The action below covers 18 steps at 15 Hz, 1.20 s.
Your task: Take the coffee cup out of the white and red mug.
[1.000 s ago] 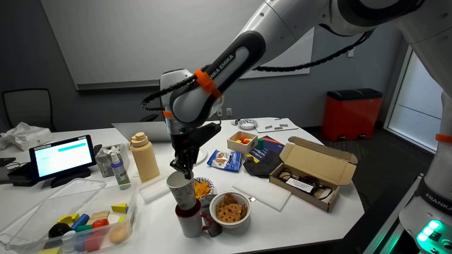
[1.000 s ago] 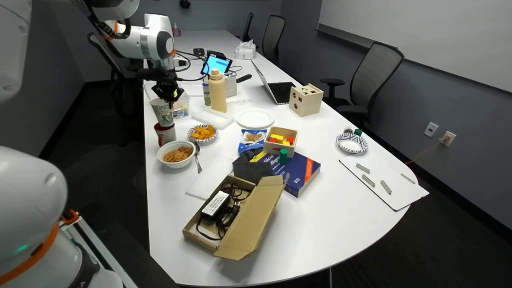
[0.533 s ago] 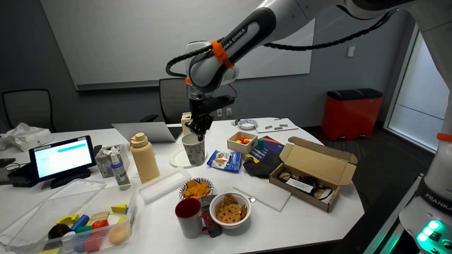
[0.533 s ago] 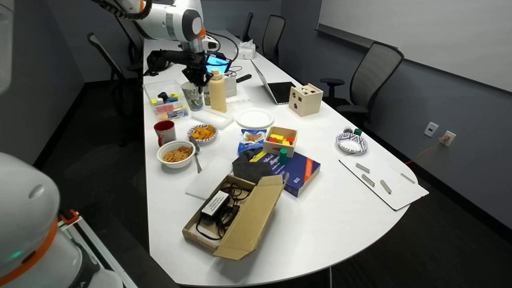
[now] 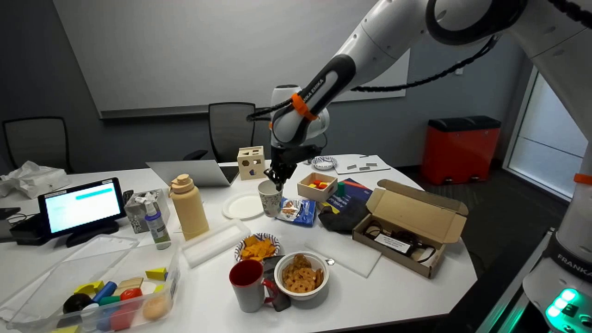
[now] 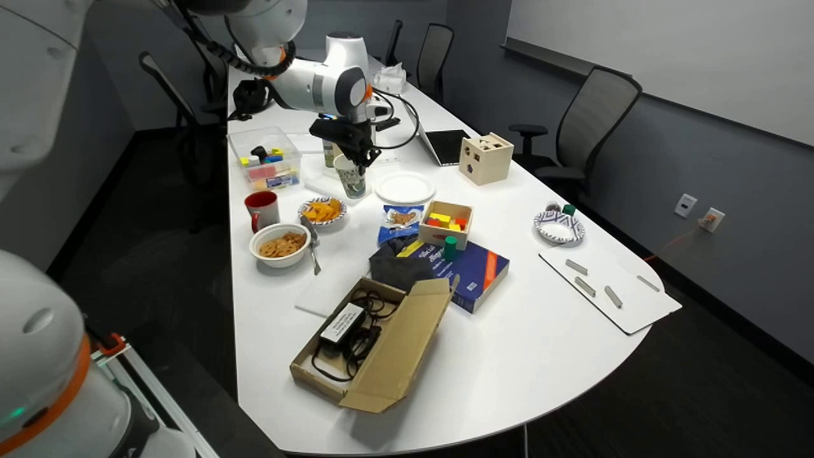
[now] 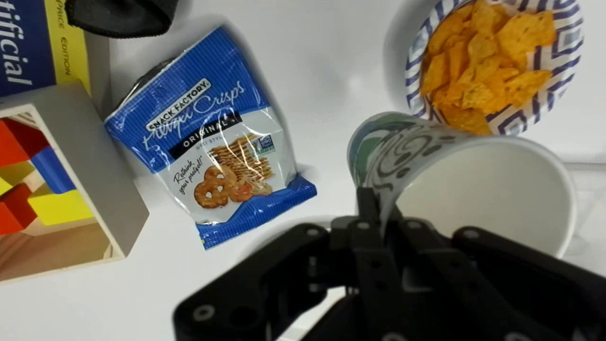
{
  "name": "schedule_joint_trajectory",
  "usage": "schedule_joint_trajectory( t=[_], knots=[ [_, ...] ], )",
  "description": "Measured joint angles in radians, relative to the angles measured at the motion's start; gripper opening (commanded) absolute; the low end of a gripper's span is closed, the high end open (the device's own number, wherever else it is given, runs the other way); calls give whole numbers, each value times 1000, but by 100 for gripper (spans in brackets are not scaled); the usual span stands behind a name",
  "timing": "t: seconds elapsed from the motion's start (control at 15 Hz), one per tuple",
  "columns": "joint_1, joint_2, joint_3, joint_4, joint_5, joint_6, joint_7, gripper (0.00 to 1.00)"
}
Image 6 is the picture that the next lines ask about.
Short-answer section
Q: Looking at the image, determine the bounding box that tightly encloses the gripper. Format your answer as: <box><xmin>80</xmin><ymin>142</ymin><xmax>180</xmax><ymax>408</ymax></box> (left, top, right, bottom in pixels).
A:
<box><xmin>309</xmin><ymin>118</ymin><xmax>383</xmax><ymax>177</ymax></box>

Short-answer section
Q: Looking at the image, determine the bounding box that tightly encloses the patterned paper coffee cup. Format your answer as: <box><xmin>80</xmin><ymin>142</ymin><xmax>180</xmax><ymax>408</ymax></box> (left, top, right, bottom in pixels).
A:
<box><xmin>333</xmin><ymin>154</ymin><xmax>368</xmax><ymax>200</ymax></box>

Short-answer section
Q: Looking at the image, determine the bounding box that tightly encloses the white and red mug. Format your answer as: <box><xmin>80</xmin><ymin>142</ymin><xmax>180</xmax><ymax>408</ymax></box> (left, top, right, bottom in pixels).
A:
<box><xmin>244</xmin><ymin>190</ymin><xmax>281</xmax><ymax>234</ymax></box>

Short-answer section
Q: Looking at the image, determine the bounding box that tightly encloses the white paper plate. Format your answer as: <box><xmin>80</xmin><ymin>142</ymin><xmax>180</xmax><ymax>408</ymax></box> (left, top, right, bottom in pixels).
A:
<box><xmin>373</xmin><ymin>170</ymin><xmax>437</xmax><ymax>206</ymax></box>

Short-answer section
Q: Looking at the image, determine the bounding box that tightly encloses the heap of orange crackers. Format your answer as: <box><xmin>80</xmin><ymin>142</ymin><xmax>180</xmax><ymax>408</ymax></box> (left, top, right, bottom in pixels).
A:
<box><xmin>304</xmin><ymin>198</ymin><xmax>344</xmax><ymax>223</ymax></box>

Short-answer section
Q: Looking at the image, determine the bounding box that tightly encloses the patterned paper bowl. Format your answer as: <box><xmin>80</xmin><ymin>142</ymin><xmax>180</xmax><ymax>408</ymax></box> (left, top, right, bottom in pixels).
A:
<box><xmin>297</xmin><ymin>196</ymin><xmax>348</xmax><ymax>228</ymax></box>

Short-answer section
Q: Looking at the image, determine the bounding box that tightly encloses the blue snack bag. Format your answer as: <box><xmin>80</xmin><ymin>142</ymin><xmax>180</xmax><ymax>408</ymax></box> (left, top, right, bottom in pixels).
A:
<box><xmin>377</xmin><ymin>204</ymin><xmax>425</xmax><ymax>246</ymax></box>

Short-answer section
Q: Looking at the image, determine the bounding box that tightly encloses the black laptop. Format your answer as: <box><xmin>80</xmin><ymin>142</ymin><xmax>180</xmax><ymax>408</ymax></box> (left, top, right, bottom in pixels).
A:
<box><xmin>419</xmin><ymin>128</ymin><xmax>472</xmax><ymax>167</ymax></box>

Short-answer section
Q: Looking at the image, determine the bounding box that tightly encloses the heap of coloured toy blocks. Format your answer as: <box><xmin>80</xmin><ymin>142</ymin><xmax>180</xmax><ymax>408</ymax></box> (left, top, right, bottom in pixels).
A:
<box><xmin>239</xmin><ymin>146</ymin><xmax>300</xmax><ymax>190</ymax></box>

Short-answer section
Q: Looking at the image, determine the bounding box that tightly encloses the metal spoon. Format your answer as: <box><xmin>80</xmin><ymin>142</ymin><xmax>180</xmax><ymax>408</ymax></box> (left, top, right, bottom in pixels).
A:
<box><xmin>299</xmin><ymin>214</ymin><xmax>322</xmax><ymax>276</ymax></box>

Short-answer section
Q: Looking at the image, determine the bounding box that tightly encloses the heap of coloured wooden blocks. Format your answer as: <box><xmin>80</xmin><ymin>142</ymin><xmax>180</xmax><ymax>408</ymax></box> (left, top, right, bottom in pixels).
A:
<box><xmin>425</xmin><ymin>212</ymin><xmax>468</xmax><ymax>232</ymax></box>

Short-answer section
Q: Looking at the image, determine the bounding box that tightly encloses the clear plastic bin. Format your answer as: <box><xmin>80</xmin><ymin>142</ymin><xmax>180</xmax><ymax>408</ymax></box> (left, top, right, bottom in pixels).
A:
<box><xmin>227</xmin><ymin>126</ymin><xmax>303</xmax><ymax>192</ymax></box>

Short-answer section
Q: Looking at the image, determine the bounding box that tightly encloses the small open wooden box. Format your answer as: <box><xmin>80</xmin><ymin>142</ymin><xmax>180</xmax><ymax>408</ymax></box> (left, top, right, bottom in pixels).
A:
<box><xmin>418</xmin><ymin>200</ymin><xmax>475</xmax><ymax>251</ymax></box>

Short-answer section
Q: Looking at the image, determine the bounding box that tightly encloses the black cloth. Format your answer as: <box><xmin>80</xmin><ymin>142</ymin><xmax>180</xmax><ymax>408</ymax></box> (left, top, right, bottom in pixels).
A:
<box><xmin>368</xmin><ymin>234</ymin><xmax>437</xmax><ymax>294</ymax></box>

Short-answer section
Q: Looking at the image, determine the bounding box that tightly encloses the heap of brown pretzels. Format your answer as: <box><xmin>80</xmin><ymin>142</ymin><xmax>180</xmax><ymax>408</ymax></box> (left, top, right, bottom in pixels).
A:
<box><xmin>258</xmin><ymin>232</ymin><xmax>307</xmax><ymax>258</ymax></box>

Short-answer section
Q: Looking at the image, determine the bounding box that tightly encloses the black office chair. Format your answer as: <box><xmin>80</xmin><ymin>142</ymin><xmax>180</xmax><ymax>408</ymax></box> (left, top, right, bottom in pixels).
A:
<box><xmin>416</xmin><ymin>23</ymin><xmax>455</xmax><ymax>104</ymax></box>
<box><xmin>384</xmin><ymin>18</ymin><xmax>405</xmax><ymax>68</ymax></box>

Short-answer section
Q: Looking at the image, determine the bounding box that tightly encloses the wooden shape sorter cube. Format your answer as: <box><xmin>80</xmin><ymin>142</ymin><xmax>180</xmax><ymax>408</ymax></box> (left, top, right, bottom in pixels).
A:
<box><xmin>458</xmin><ymin>132</ymin><xmax>515</xmax><ymax>187</ymax></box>

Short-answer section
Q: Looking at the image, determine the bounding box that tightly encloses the black bag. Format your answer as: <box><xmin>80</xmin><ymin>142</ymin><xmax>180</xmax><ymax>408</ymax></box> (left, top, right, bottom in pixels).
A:
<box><xmin>226</xmin><ymin>78</ymin><xmax>272</xmax><ymax>121</ymax></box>

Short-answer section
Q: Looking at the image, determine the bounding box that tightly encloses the white bowl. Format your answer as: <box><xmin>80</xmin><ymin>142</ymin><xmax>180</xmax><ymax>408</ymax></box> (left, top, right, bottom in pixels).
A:
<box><xmin>249</xmin><ymin>223</ymin><xmax>312</xmax><ymax>269</ymax></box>

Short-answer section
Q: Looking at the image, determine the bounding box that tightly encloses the blue book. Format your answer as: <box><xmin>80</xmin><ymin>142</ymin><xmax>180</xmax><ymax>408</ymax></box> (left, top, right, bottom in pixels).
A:
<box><xmin>395</xmin><ymin>239</ymin><xmax>511</xmax><ymax>314</ymax></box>

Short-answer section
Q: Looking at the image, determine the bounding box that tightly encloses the open cardboard box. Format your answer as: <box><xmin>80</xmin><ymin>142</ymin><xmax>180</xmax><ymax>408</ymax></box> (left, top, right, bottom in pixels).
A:
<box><xmin>289</xmin><ymin>276</ymin><xmax>454</xmax><ymax>415</ymax></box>

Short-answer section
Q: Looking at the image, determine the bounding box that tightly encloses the patterned paper plate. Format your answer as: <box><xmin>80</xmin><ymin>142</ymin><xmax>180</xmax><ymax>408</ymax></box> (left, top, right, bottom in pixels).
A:
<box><xmin>533</xmin><ymin>209</ymin><xmax>586</xmax><ymax>246</ymax></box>

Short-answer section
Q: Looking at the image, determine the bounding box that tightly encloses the grey mesh office chair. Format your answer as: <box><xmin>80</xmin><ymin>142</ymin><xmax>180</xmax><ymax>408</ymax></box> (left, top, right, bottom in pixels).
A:
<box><xmin>508</xmin><ymin>65</ymin><xmax>644</xmax><ymax>199</ymax></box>

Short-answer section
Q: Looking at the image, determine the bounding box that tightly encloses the white lap board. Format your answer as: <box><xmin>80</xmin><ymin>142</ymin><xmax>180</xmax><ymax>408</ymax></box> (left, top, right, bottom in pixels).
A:
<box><xmin>538</xmin><ymin>244</ymin><xmax>683</xmax><ymax>337</ymax></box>

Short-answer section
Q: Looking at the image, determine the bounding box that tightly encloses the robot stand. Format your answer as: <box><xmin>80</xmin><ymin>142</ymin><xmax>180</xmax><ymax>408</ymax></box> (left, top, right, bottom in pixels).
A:
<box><xmin>89</xmin><ymin>331</ymin><xmax>221</xmax><ymax>458</ymax></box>

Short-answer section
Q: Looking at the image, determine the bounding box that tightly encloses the black power adapter with cable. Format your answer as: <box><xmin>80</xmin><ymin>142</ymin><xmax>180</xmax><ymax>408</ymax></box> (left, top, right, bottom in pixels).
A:
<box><xmin>310</xmin><ymin>289</ymin><xmax>401</xmax><ymax>384</ymax></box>

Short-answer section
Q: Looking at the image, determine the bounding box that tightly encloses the orange cable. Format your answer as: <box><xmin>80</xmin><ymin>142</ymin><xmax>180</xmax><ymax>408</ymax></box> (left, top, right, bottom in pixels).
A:
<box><xmin>642</xmin><ymin>216</ymin><xmax>714</xmax><ymax>263</ymax></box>

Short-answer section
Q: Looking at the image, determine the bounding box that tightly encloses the wall whiteboard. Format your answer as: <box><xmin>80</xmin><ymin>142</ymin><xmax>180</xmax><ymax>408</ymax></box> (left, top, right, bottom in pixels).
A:
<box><xmin>500</xmin><ymin>0</ymin><xmax>814</xmax><ymax>149</ymax></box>

